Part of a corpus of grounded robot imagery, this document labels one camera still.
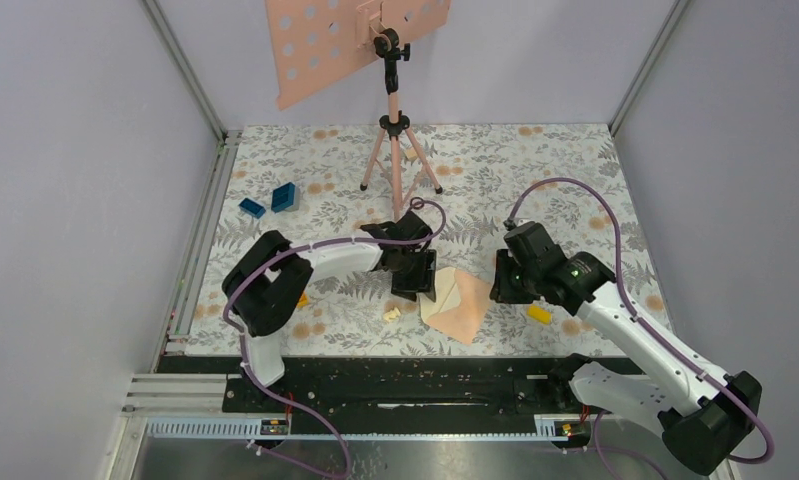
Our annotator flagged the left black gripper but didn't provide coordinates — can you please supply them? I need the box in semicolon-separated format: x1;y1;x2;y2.
392;246;435;302

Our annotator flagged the tan paper envelope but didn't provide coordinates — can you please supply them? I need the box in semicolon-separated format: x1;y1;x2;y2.
419;267;492;345

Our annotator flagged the pink perforated music stand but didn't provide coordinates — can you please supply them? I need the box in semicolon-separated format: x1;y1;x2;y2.
263;0;453;223

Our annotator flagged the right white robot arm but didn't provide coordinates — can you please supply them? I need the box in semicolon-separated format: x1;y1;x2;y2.
490;221;762;476

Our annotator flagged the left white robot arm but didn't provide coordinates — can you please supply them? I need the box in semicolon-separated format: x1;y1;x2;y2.
221;210;442;411

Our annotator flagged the yellow toy brick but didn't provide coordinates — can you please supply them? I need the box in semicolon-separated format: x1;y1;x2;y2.
526;305;553;325

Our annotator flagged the cream chess knight piece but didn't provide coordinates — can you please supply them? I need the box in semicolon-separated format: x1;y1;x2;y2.
383;307;402;323

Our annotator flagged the floral patterned table mat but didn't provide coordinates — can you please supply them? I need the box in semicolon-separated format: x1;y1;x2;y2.
186;124;668;357

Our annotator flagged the orange square toy brick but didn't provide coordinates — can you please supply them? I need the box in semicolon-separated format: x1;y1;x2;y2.
296;294;310;309

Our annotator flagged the small beige wooden block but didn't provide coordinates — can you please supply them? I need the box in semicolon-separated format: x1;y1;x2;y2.
404;148;418;162

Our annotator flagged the large blue toy brick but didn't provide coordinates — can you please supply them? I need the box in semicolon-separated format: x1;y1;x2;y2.
271;182;300;213

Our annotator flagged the small blue toy brick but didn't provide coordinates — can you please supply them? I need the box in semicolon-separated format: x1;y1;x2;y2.
238;198;266;219

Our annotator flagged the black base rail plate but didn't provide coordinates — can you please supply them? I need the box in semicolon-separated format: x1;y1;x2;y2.
157;354;685;439

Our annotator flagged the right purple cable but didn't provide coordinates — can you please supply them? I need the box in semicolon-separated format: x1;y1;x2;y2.
506;176;777;480

